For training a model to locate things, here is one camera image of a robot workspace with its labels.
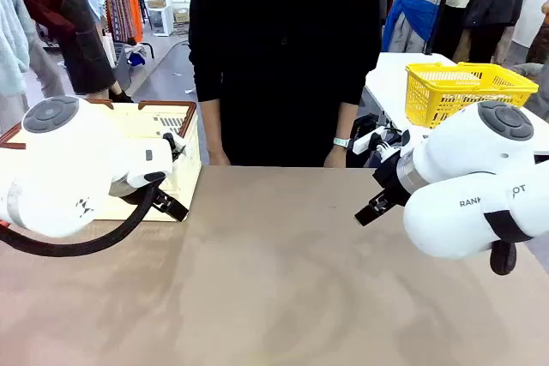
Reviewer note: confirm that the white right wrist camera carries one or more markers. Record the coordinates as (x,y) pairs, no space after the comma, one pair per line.
(362,143)

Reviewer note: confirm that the person's right forearm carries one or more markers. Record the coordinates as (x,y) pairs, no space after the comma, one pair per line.
(211,126)

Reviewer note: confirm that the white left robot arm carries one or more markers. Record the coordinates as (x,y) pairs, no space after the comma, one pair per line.
(64,169)

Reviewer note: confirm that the tan trousers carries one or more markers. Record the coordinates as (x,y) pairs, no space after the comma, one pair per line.
(502,44)

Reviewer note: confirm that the light blue fuzzy sweater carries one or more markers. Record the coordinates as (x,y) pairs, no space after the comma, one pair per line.
(10,31)

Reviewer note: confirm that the white side table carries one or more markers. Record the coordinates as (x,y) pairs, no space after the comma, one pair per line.
(386,79)

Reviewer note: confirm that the white floor appliance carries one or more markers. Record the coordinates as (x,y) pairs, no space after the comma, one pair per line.
(162,19)

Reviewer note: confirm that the yellow plastic basket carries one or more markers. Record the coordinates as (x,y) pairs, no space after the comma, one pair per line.
(429,96)

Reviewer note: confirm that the blue crumpled cloth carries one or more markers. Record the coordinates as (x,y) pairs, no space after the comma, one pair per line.
(136,59)

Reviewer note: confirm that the white wristwatch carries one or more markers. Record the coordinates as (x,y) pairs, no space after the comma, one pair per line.
(341,142)

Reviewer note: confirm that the grey garment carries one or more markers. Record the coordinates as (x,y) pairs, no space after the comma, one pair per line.
(542,102)

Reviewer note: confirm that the person's left forearm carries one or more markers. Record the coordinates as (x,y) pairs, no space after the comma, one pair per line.
(345,121)

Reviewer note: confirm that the brown cardboard box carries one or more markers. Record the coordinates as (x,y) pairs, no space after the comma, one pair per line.
(181,16)

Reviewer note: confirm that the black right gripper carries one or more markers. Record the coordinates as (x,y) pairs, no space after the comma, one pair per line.
(392,181)

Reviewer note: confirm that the black stand pole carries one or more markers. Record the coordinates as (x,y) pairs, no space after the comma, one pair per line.
(437,10)

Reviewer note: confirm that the white coat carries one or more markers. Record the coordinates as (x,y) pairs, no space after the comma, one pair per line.
(529,14)

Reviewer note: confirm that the person's black shirt torso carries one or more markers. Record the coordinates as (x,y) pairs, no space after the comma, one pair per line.
(283,61)

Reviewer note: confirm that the person's left hand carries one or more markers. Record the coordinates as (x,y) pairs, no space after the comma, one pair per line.
(335,158)

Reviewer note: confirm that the mannequin with dark apron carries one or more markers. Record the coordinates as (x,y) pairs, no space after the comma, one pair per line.
(77,40)

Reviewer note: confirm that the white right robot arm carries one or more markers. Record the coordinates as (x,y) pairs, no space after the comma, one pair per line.
(463,156)

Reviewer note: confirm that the person's right hand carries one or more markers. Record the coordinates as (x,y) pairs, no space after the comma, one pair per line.
(218,159)

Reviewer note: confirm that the blue wrap skirt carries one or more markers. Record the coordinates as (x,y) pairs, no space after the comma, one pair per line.
(412,14)

